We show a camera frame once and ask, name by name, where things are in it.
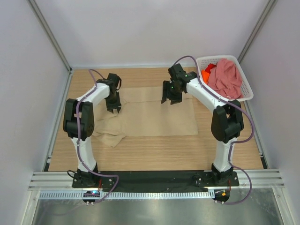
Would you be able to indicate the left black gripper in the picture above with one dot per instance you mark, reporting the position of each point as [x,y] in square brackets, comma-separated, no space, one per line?
[110,107]

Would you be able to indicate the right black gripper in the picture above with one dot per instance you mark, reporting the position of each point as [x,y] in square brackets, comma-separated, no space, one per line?
[166,94]

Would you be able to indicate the beige t shirt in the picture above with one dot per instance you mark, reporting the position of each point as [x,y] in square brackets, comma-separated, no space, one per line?
[143,115]

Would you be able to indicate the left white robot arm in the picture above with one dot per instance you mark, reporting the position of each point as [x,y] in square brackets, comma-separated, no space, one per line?
[79,124]

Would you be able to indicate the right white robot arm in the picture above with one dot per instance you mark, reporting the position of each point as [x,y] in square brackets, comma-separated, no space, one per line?
[227,121]

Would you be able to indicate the orange t shirt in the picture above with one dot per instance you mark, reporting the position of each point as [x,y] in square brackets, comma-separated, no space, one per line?
[205,76]

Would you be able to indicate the red t shirt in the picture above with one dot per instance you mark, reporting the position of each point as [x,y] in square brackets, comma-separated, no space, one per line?
[210,67]

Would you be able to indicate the pink t shirt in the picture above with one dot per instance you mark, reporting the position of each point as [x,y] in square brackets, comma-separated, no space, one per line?
[225,79]

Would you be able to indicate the white plastic basket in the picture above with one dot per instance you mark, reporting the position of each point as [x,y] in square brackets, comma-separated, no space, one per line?
[246,90]

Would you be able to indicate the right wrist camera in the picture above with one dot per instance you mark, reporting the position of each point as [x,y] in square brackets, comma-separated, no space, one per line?
[176,72]

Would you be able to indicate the white slotted cable duct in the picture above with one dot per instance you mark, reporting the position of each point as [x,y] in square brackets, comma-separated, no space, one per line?
[91,195]

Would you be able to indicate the aluminium frame rail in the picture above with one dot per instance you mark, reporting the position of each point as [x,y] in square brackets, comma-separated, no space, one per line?
[264,178]

